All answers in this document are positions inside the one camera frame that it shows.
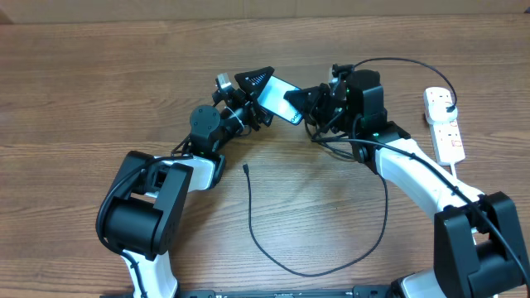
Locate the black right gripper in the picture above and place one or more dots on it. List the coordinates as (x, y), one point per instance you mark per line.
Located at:
(313, 98)

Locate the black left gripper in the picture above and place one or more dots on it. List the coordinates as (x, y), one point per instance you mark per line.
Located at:
(250, 104)

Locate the blue Samsung smartphone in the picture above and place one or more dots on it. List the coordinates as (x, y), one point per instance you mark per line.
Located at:
(272, 99)

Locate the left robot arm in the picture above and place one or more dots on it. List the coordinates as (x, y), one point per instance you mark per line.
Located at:
(141, 212)

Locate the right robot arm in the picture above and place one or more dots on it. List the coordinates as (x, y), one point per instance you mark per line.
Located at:
(479, 249)

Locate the white charger plug adapter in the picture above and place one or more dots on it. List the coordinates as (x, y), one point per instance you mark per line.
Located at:
(437, 113)

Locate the white power strip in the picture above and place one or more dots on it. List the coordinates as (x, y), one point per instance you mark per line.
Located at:
(446, 137)

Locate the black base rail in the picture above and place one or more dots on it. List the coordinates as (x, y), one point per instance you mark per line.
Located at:
(372, 291)

